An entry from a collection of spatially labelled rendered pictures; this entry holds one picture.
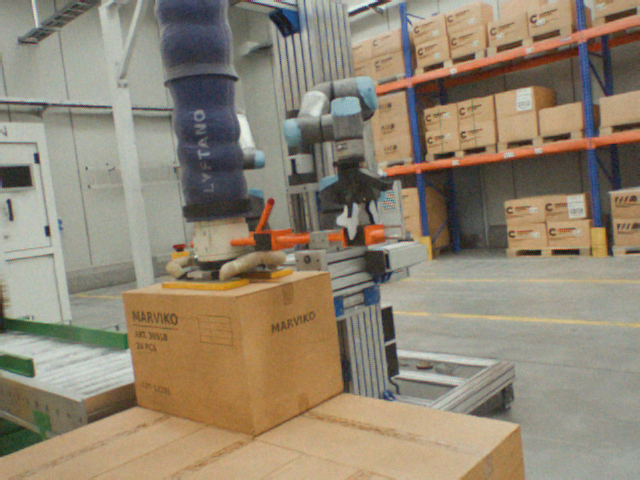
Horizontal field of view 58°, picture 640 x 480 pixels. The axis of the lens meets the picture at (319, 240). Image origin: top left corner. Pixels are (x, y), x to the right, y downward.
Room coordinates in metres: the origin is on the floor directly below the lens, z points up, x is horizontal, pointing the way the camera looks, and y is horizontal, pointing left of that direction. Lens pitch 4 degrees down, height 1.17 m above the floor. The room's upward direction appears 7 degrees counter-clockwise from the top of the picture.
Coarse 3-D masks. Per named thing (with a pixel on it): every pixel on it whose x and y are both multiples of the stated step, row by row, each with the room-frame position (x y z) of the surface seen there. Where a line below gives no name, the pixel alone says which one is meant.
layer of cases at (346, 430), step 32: (128, 416) 1.86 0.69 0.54; (160, 416) 1.83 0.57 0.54; (320, 416) 1.67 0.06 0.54; (352, 416) 1.64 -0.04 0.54; (384, 416) 1.61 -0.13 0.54; (416, 416) 1.58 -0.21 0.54; (448, 416) 1.56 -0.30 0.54; (32, 448) 1.68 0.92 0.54; (64, 448) 1.65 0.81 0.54; (96, 448) 1.62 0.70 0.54; (128, 448) 1.59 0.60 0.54; (160, 448) 1.57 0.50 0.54; (192, 448) 1.54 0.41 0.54; (224, 448) 1.52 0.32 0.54; (256, 448) 1.49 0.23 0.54; (288, 448) 1.47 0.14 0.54; (320, 448) 1.45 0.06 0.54; (352, 448) 1.42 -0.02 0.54; (384, 448) 1.40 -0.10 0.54; (416, 448) 1.38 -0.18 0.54; (448, 448) 1.36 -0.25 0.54; (480, 448) 1.34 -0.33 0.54; (512, 448) 1.41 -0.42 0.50
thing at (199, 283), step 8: (216, 272) 1.78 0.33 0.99; (168, 280) 1.92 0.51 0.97; (176, 280) 1.90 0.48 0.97; (184, 280) 1.87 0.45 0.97; (192, 280) 1.84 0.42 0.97; (200, 280) 1.82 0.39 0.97; (208, 280) 1.79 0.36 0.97; (216, 280) 1.77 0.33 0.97; (224, 280) 1.73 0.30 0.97; (232, 280) 1.75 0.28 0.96; (240, 280) 1.75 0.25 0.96; (248, 280) 1.76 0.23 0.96; (168, 288) 1.90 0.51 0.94; (176, 288) 1.86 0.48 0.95; (184, 288) 1.83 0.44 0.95; (192, 288) 1.80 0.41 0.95; (200, 288) 1.77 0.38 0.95; (208, 288) 1.74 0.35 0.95; (216, 288) 1.72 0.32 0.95; (224, 288) 1.69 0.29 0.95; (232, 288) 1.71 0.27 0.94
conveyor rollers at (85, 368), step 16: (0, 336) 3.67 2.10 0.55; (16, 336) 3.64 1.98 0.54; (32, 336) 3.56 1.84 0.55; (16, 352) 3.14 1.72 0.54; (32, 352) 3.04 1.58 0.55; (48, 352) 3.01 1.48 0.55; (64, 352) 2.98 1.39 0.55; (80, 352) 2.95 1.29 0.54; (96, 352) 2.91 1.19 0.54; (112, 352) 2.88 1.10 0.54; (128, 352) 2.77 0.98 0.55; (48, 368) 2.65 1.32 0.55; (64, 368) 2.62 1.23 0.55; (80, 368) 2.58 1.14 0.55; (96, 368) 2.55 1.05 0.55; (112, 368) 2.51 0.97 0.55; (128, 368) 2.47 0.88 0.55; (64, 384) 2.35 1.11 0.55; (80, 384) 2.31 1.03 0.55; (96, 384) 2.34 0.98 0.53; (112, 384) 2.30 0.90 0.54
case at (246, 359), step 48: (144, 288) 1.98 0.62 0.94; (240, 288) 1.70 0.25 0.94; (288, 288) 1.71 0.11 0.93; (144, 336) 1.89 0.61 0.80; (192, 336) 1.72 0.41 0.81; (240, 336) 1.57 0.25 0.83; (288, 336) 1.70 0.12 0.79; (336, 336) 1.86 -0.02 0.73; (144, 384) 1.92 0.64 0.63; (192, 384) 1.74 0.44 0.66; (240, 384) 1.59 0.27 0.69; (288, 384) 1.68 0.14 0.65; (336, 384) 1.84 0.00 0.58; (240, 432) 1.61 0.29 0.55
